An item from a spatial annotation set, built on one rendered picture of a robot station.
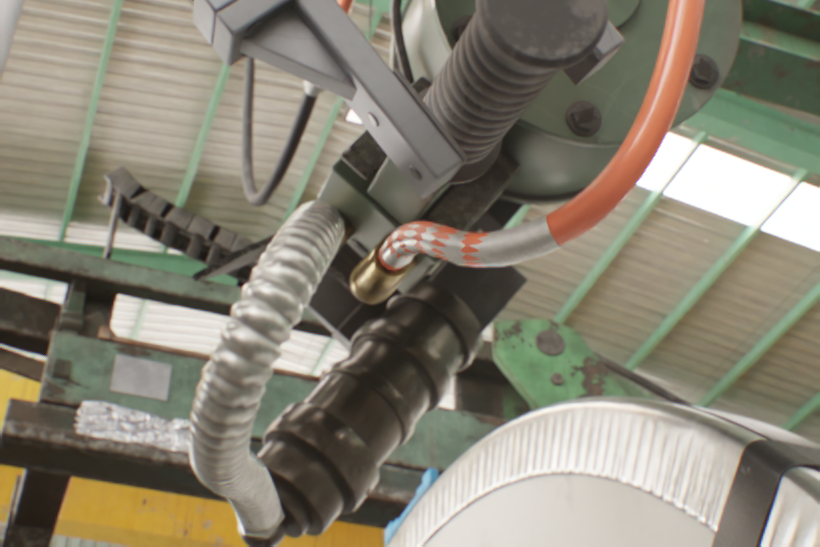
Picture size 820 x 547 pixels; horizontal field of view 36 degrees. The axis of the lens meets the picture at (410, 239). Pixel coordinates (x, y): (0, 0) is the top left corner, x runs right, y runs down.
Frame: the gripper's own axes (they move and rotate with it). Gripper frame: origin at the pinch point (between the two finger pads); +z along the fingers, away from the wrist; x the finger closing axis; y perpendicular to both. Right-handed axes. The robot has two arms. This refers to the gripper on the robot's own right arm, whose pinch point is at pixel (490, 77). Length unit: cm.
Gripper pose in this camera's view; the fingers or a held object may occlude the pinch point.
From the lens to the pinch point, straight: 45.8
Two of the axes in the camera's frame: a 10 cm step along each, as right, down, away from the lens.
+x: 7.6, -5.7, 3.0
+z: 6.2, 7.9, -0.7
